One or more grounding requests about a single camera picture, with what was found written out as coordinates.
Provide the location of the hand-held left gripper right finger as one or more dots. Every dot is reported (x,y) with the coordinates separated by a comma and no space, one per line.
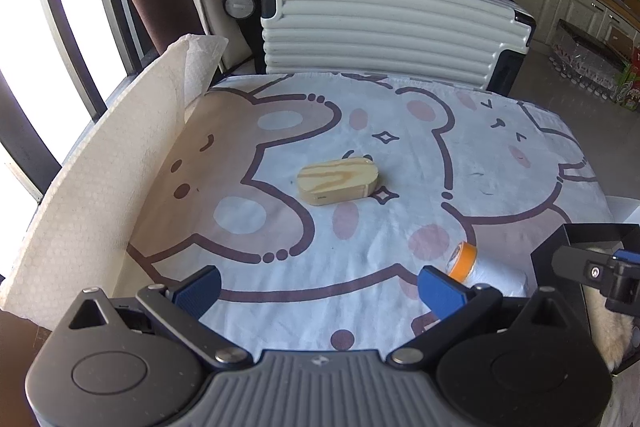
(440,292)

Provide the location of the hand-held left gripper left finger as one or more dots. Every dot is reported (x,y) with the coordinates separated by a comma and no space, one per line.
(197,294)

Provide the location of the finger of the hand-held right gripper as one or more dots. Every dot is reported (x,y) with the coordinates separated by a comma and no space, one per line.
(580,264)

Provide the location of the black cardboard box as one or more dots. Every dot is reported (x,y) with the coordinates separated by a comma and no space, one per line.
(542,272)

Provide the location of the cream plush toy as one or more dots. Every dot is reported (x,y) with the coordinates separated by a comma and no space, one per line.
(605,332)

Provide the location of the white foam sheet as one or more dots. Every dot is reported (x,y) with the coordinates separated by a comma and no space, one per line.
(100,187)

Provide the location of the oval wooden box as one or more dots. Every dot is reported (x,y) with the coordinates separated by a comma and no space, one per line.
(335,177)

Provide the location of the bear printed blanket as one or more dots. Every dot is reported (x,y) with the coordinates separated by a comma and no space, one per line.
(350,132)

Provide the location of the green and red carton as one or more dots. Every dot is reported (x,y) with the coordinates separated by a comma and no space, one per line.
(631,79)

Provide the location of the pack of bottles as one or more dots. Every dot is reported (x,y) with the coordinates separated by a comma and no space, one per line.
(585,57)

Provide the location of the white ribbed suitcase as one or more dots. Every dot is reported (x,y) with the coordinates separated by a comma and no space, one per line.
(380,32)

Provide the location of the dark window frame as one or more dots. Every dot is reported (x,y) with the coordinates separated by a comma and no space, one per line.
(67,22)

